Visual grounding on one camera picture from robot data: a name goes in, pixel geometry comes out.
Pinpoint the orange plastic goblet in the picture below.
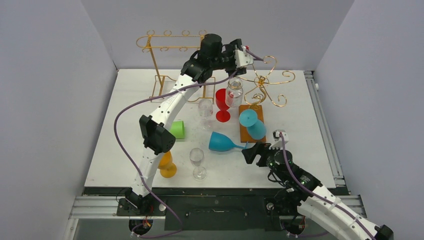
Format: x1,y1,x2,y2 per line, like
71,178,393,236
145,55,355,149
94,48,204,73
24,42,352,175
157,151,177,179

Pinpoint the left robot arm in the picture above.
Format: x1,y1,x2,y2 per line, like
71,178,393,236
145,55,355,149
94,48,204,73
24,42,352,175
125,33,254,215

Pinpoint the small clear front wine glass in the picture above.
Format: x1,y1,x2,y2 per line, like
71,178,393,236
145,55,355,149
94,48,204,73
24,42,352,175
189,148,207,181

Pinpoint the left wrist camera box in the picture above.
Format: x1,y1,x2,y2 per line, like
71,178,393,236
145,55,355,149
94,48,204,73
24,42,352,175
234,46,254,68

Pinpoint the green plastic goblet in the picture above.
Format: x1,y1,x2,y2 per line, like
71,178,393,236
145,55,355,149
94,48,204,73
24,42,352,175
169,120,185,139

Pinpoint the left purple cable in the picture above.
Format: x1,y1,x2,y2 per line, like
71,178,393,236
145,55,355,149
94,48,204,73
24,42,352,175
113,46,266,239

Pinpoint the clear patterned wine glass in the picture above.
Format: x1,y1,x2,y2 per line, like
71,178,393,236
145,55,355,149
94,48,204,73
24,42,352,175
225,78,244,108

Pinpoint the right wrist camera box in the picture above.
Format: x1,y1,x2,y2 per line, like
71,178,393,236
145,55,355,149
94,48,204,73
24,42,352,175
269,129,289,150

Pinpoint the gold hook rack wooden base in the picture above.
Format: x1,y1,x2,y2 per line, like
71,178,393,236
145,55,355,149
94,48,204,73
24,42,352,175
238,66,296,142

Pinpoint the red plastic goblet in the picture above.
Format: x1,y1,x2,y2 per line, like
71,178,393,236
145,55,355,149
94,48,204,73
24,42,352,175
215,88,231,123

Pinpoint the aluminium table frame rail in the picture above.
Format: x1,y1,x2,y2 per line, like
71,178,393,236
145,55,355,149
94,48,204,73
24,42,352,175
303,70,367,217

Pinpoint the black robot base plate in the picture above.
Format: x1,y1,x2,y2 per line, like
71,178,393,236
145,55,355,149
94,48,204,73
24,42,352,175
116,187,316,232

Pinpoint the clear glass near red goblet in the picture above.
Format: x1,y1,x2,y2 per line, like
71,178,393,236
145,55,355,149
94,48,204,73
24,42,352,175
198,98,213,131

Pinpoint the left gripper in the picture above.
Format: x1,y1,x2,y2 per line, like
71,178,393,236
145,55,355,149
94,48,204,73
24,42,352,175
210,41,246,76

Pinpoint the blue plastic goblet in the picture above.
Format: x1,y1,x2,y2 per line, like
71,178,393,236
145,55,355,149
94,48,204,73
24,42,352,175
239,109,267,140
208,131,248,152

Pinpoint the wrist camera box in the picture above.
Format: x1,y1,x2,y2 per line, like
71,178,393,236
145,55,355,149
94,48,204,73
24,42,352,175
234,46,254,68
269,129,289,150

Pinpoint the tall gold wire glass rack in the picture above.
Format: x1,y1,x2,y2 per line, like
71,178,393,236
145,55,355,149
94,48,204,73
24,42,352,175
136,29,208,101

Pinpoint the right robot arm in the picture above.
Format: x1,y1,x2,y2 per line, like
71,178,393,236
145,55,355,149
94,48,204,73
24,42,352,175
241,142,394,240

